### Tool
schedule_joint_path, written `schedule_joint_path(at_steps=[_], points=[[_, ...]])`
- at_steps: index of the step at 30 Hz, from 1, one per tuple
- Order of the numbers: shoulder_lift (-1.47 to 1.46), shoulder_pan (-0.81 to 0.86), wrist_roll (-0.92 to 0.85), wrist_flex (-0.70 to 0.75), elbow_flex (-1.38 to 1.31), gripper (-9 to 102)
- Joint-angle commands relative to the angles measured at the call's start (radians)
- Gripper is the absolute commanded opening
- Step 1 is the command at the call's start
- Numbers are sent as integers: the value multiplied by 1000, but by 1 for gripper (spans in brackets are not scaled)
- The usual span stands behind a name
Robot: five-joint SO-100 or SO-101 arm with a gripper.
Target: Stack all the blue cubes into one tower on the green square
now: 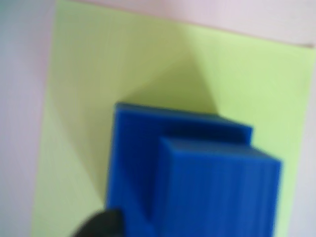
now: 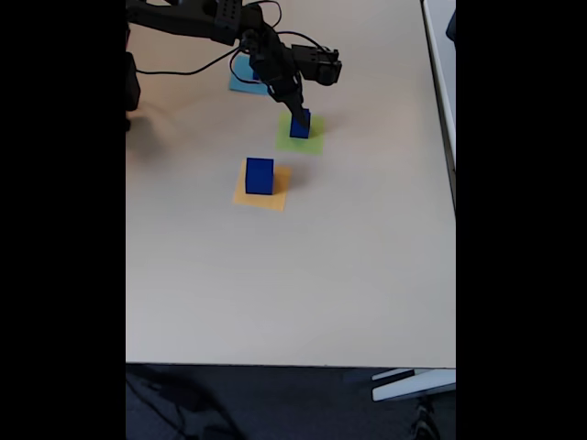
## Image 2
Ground green paper square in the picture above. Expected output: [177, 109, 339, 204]
[273, 112, 326, 156]

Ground blue paper square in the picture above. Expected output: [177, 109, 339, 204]
[227, 54, 271, 96]

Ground orange paper square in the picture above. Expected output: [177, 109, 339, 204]
[231, 159, 293, 213]

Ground medium blue cube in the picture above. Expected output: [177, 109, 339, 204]
[289, 113, 312, 139]

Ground largest blue cube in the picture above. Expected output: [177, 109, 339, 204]
[244, 157, 275, 196]

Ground white table foot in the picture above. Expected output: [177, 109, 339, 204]
[371, 368, 457, 403]

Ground black camera box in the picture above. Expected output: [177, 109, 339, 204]
[289, 44, 344, 87]

